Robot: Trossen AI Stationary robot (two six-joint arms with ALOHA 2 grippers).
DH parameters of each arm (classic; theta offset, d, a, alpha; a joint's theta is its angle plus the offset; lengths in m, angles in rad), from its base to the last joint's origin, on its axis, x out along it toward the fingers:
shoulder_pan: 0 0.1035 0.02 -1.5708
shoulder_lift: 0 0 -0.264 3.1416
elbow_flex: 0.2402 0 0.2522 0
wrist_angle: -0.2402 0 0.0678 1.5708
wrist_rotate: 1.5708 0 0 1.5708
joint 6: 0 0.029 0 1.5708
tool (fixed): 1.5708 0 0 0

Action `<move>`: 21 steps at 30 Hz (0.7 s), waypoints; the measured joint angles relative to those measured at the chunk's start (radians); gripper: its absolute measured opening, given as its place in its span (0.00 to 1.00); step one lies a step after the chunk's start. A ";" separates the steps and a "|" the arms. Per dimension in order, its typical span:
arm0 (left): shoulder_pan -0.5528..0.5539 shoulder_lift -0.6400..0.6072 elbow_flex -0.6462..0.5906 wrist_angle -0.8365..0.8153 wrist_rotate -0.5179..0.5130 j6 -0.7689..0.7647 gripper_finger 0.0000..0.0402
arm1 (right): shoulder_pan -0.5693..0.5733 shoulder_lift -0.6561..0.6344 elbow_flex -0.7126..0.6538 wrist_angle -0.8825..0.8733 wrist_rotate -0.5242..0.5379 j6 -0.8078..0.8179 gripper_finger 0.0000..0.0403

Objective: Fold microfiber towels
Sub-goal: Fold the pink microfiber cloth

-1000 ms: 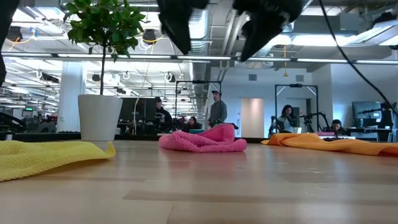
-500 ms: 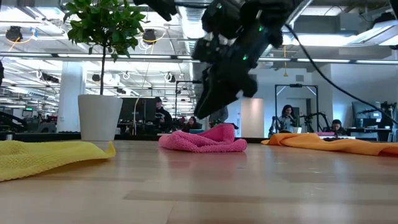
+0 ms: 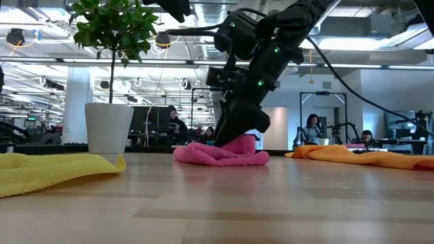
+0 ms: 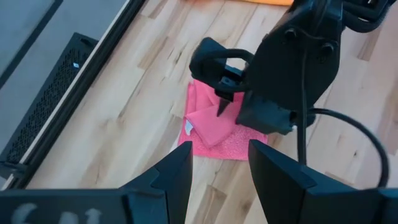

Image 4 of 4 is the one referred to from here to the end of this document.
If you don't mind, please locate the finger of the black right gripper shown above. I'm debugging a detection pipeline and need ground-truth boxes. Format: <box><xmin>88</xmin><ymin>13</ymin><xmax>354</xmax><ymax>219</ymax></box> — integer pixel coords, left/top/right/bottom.
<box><xmin>216</xmin><ymin>89</ymin><xmax>234</xmax><ymax>118</ymax></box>

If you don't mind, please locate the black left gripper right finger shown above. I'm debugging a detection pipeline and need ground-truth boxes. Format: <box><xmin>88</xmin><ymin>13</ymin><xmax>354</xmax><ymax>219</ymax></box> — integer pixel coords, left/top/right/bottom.
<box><xmin>248</xmin><ymin>139</ymin><xmax>382</xmax><ymax>224</ymax></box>

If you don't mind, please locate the pink microfiber towel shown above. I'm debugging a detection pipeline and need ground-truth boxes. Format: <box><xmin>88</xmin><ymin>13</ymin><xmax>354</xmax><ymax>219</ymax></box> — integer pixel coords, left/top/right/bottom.
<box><xmin>177</xmin><ymin>79</ymin><xmax>269</xmax><ymax>161</ymax></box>

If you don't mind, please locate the black perforated metal case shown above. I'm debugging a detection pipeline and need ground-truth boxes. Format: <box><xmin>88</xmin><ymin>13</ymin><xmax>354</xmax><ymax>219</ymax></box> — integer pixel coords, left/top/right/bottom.
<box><xmin>0</xmin><ymin>32</ymin><xmax>100</xmax><ymax>180</ymax></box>

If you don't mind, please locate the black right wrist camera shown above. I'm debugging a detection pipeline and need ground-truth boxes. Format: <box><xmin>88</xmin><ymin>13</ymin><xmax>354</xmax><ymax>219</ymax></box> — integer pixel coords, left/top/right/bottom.
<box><xmin>235</xmin><ymin>91</ymin><xmax>296</xmax><ymax>136</ymax></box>

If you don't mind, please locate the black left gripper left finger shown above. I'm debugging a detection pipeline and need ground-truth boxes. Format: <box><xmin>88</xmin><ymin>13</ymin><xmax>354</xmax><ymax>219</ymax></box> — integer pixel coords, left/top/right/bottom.
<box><xmin>119</xmin><ymin>141</ymin><xmax>194</xmax><ymax>224</ymax></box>

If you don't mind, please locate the orange microfiber towel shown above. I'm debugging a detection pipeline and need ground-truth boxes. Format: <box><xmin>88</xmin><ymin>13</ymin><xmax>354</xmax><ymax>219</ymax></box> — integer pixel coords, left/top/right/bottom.
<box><xmin>239</xmin><ymin>0</ymin><xmax>295</xmax><ymax>6</ymax></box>

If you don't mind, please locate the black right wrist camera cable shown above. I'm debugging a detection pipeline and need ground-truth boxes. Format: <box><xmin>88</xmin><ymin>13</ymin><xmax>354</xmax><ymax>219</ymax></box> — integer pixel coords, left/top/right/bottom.
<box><xmin>297</xmin><ymin>29</ymin><xmax>390</xmax><ymax>188</ymax></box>

